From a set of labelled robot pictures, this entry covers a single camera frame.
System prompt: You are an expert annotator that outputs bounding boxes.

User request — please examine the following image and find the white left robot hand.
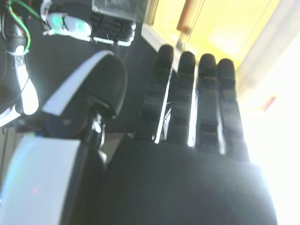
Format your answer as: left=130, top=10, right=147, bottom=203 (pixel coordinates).
left=41, top=0, right=137, bottom=47

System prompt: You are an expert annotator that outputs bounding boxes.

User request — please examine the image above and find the brown box latch flap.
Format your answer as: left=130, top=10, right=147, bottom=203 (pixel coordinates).
left=173, top=0, right=207, bottom=51

